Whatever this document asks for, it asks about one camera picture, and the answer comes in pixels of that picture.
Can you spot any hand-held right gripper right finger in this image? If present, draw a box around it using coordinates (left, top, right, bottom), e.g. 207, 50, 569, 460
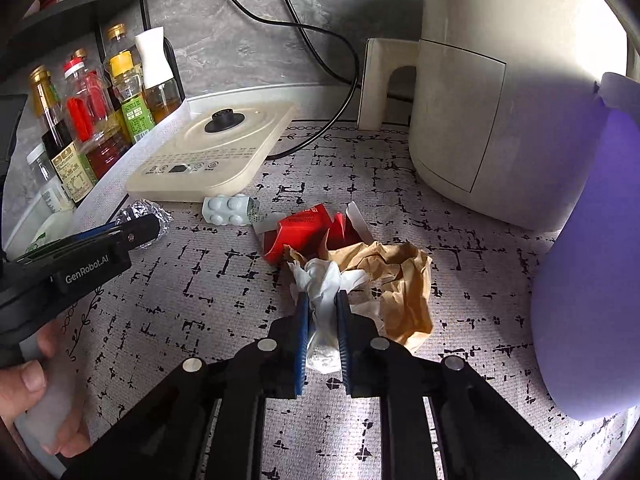
335, 290, 581, 480

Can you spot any person's left hand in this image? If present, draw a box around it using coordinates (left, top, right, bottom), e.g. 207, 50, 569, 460
0, 317, 94, 461

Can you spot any black metal shelf rack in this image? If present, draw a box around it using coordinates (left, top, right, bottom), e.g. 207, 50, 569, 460
0, 0, 162, 92

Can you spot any cream induction cooker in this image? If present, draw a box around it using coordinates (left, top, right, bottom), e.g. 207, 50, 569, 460
125, 101, 297, 204

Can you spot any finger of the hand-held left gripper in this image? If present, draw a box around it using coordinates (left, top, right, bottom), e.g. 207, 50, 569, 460
15, 225, 128, 265
30, 213, 162, 264

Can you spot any yellow cap green label bottle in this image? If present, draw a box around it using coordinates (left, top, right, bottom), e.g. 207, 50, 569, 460
104, 50, 156, 144

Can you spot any torn red carton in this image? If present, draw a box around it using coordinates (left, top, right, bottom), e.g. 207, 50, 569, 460
251, 202, 374, 267

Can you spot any white tray green label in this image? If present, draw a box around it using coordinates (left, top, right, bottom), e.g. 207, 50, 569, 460
1, 204, 77, 262

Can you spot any grey bumpy blister pack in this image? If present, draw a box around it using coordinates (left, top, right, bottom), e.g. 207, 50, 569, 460
201, 193, 261, 227

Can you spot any purple plastic bucket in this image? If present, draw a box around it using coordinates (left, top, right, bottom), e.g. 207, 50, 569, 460
530, 72, 640, 422

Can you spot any white tissue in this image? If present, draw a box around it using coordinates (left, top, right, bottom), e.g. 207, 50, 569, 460
289, 258, 372, 376

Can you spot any white cap clear jar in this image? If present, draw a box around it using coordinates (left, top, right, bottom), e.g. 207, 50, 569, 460
24, 142, 77, 212

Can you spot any clear bottle gold cap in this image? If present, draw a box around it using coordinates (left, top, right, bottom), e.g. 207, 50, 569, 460
103, 23, 132, 59

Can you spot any white black patterned table mat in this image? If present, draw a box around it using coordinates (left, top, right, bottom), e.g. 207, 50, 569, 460
50, 119, 640, 480

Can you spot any crumpled brown paper bag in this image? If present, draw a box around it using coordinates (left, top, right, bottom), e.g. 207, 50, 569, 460
284, 241, 434, 354

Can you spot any dark soy sauce bottle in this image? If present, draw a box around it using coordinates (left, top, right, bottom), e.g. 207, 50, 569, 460
28, 65, 99, 204

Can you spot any silver foil ball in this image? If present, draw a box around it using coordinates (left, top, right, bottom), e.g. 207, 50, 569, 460
116, 199, 172, 252

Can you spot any cream air fryer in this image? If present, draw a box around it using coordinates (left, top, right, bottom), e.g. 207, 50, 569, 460
357, 0, 629, 232

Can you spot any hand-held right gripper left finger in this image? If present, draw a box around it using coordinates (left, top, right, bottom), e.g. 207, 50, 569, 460
62, 290, 314, 480

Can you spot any red cap oil bottle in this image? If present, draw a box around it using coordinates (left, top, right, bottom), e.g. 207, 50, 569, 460
62, 50, 134, 182

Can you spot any white top oil dispenser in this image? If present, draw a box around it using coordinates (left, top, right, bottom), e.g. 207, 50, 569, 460
133, 27, 182, 124

